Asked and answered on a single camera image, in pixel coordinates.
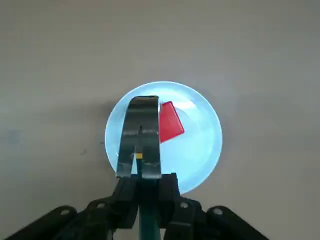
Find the pale blue round plate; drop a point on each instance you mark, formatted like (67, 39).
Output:
(195, 155)

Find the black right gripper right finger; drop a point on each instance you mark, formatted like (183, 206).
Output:
(185, 217)

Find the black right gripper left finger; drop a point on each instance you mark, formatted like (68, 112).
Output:
(100, 217)

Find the red wooden cube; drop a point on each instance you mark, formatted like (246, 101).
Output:
(170, 125)

